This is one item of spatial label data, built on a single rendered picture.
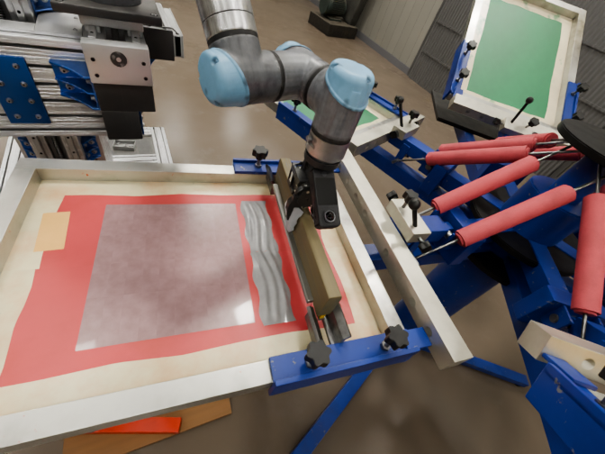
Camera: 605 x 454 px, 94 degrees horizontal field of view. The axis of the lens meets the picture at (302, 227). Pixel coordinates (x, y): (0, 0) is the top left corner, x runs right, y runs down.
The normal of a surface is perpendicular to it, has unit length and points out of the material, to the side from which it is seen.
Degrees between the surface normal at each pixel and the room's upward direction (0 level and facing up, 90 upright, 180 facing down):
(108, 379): 0
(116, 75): 90
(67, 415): 0
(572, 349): 58
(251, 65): 48
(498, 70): 32
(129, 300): 0
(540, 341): 90
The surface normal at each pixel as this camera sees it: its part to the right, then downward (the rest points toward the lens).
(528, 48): 0.08, -0.19
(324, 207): 0.35, -0.18
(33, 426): 0.25, -0.65
